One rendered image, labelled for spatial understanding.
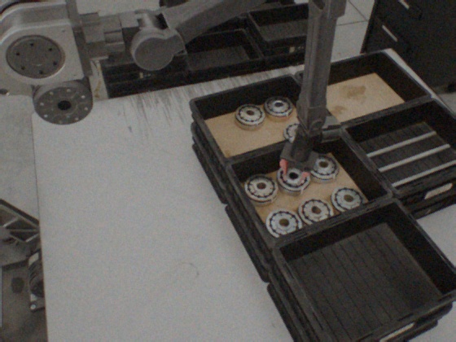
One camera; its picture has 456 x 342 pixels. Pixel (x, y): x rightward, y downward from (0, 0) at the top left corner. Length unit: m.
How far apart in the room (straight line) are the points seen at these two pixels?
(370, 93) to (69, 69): 1.22
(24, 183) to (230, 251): 1.48
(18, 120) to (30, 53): 2.13
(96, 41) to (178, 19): 0.16
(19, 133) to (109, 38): 2.08
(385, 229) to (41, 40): 1.03
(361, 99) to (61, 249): 1.14
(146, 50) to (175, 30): 0.07
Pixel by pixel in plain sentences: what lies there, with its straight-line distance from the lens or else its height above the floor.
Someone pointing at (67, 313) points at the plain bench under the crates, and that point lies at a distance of 1.45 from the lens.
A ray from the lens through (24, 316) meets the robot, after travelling 2.01.
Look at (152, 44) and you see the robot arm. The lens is 0.92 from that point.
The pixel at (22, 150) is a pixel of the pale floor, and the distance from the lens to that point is 2.86.
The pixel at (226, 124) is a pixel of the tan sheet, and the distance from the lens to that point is 1.63.
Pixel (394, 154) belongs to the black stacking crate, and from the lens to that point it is 1.66.
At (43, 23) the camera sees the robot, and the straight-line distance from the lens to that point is 0.90.
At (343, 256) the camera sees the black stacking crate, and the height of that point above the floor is 0.83.
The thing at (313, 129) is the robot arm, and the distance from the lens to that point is 1.26.
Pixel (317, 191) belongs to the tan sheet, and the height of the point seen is 0.83.
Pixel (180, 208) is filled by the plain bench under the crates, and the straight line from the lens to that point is 1.57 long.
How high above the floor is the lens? 1.97
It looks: 46 degrees down
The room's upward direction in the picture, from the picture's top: 5 degrees clockwise
